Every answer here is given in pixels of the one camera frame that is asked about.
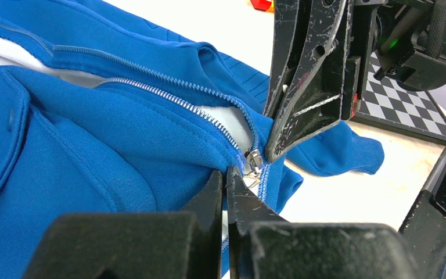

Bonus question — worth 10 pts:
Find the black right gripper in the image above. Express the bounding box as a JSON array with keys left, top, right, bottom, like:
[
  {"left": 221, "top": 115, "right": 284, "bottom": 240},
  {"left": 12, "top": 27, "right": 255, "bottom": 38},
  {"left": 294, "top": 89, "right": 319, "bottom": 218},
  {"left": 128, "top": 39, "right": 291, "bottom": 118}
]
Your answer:
[{"left": 264, "top": 0, "right": 379, "bottom": 162}]

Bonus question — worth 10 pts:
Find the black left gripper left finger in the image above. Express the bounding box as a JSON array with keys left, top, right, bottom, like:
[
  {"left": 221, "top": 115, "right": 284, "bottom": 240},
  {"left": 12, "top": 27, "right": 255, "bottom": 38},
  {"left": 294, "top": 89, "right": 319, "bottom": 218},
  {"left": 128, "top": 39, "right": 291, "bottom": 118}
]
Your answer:
[{"left": 23, "top": 170, "right": 223, "bottom": 278}]

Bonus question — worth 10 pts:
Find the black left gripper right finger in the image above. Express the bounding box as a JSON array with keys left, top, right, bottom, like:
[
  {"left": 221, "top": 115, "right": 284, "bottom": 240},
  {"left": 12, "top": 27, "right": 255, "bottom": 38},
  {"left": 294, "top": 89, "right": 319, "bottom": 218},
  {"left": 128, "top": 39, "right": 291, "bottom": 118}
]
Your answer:
[{"left": 226, "top": 167, "right": 419, "bottom": 278}]

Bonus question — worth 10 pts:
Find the blue zip jacket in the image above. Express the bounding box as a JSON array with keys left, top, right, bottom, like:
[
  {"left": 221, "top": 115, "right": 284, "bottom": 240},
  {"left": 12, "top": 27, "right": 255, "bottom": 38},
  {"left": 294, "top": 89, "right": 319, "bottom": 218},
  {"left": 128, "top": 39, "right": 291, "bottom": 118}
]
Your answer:
[{"left": 0, "top": 0, "right": 386, "bottom": 279}]

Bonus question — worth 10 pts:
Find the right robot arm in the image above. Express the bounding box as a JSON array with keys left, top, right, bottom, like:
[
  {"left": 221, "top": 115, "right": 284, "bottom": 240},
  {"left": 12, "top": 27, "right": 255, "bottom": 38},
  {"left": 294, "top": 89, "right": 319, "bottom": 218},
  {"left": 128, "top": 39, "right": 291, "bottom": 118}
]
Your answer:
[{"left": 264, "top": 0, "right": 446, "bottom": 162}]

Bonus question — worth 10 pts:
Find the yellow red toy block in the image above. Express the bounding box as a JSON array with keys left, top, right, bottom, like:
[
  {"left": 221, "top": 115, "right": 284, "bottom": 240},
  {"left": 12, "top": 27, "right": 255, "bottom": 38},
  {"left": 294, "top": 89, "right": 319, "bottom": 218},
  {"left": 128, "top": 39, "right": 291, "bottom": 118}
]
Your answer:
[{"left": 250, "top": 0, "right": 274, "bottom": 13}]

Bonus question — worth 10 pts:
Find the black white checkerboard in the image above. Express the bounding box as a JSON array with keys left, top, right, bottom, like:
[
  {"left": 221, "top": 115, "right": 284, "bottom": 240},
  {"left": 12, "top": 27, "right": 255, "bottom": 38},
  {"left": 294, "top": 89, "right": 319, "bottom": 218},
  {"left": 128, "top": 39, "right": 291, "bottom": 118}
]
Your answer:
[{"left": 351, "top": 53, "right": 446, "bottom": 146}]

